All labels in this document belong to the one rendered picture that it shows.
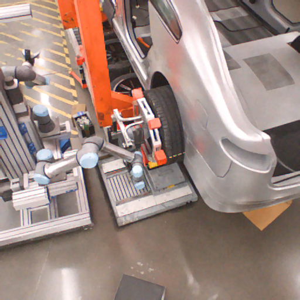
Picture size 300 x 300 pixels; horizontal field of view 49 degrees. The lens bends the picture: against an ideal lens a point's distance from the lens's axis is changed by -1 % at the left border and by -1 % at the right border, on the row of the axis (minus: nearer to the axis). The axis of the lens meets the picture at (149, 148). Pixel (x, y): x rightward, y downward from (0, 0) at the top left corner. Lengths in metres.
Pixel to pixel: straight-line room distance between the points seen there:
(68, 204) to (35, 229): 0.37
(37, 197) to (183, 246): 1.39
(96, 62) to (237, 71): 1.28
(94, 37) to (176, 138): 1.01
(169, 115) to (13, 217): 1.74
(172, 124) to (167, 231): 1.15
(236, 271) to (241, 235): 0.36
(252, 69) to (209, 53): 1.19
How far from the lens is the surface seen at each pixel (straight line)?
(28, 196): 2.80
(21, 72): 2.68
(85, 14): 2.63
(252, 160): 2.04
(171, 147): 2.64
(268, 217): 3.53
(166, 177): 3.33
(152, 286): 2.75
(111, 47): 4.49
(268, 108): 3.06
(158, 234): 3.27
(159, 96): 2.68
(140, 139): 2.61
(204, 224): 3.35
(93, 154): 2.26
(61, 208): 3.28
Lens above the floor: 2.98
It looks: 51 degrees down
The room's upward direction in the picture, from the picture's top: 1 degrees counter-clockwise
